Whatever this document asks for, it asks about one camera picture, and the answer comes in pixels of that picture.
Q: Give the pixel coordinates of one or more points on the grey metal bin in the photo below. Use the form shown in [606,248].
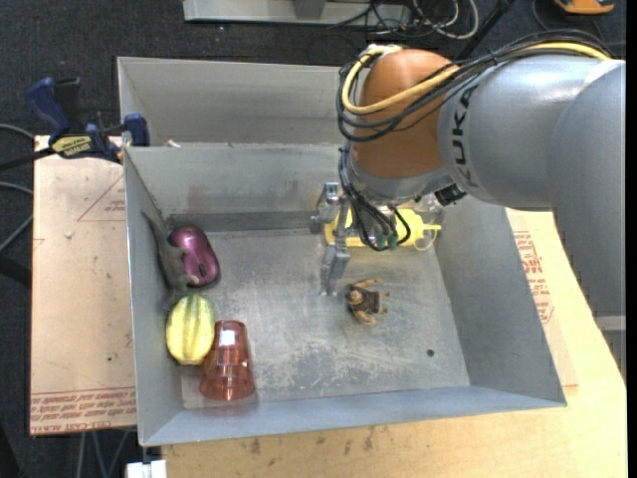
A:
[298,326]

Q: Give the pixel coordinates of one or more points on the yellow-green toy fruit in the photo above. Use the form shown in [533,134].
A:
[190,329]

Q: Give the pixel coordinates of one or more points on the yellow plastic bottle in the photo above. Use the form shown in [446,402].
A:
[414,227]

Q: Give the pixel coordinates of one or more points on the black cylinder on white bracket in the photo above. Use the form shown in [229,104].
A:
[450,194]

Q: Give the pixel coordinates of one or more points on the brown cardboard board red print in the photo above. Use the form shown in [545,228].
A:
[74,277]

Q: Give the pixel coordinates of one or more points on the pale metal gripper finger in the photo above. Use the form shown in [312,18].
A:
[337,262]
[330,198]

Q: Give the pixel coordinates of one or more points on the grey toy animal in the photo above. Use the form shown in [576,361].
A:
[171,267]

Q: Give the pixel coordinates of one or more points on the brown toy figure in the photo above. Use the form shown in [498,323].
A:
[365,301]

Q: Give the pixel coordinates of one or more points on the red clear plastic cup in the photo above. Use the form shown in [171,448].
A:
[228,366]

